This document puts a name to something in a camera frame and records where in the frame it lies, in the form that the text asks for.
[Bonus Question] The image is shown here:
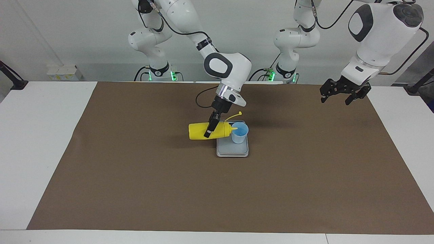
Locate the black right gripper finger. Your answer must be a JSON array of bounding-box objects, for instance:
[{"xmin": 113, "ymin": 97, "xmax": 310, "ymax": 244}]
[{"xmin": 203, "ymin": 114, "xmax": 219, "ymax": 138}]

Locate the black stand leg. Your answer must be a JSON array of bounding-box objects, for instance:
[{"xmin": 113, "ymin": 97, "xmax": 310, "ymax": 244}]
[
  {"xmin": 0, "ymin": 60, "xmax": 28, "ymax": 90},
  {"xmin": 407, "ymin": 68, "xmax": 434, "ymax": 94}
]

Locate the brown table mat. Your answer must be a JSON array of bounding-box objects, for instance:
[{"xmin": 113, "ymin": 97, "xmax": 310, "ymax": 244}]
[{"xmin": 26, "ymin": 81, "xmax": 434, "ymax": 235}]

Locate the silver digital kitchen scale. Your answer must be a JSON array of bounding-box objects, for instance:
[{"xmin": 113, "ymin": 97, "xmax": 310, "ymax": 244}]
[{"xmin": 216, "ymin": 120, "xmax": 249, "ymax": 158}]

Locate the yellow squeeze bottle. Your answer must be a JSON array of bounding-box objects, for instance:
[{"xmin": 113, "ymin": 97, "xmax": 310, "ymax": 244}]
[{"xmin": 189, "ymin": 111, "xmax": 243, "ymax": 140}]

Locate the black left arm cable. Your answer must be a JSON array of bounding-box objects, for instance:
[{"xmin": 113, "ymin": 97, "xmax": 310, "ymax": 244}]
[{"xmin": 312, "ymin": 0, "xmax": 429, "ymax": 76}]

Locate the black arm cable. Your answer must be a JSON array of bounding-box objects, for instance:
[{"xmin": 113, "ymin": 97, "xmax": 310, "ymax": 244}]
[
  {"xmin": 312, "ymin": 0, "xmax": 429, "ymax": 76},
  {"xmin": 137, "ymin": 0, "xmax": 221, "ymax": 109}
]

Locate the white wall socket box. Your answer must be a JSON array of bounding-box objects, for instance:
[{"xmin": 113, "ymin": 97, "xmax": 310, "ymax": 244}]
[{"xmin": 47, "ymin": 65, "xmax": 83, "ymax": 81}]

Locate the black base cable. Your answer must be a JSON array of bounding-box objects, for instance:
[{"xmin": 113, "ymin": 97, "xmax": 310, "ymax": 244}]
[{"xmin": 249, "ymin": 53, "xmax": 282, "ymax": 82}]

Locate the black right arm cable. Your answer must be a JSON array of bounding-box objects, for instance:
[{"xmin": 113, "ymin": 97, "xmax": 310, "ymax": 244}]
[{"xmin": 137, "ymin": 0, "xmax": 221, "ymax": 109}]

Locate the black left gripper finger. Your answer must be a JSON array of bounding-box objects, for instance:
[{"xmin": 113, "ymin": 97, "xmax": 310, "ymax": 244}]
[
  {"xmin": 320, "ymin": 79, "xmax": 338, "ymax": 103},
  {"xmin": 345, "ymin": 85, "xmax": 372, "ymax": 105}
]

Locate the light blue plastic cup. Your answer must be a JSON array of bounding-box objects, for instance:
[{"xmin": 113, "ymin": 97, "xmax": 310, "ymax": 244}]
[{"xmin": 231, "ymin": 122, "xmax": 249, "ymax": 144}]

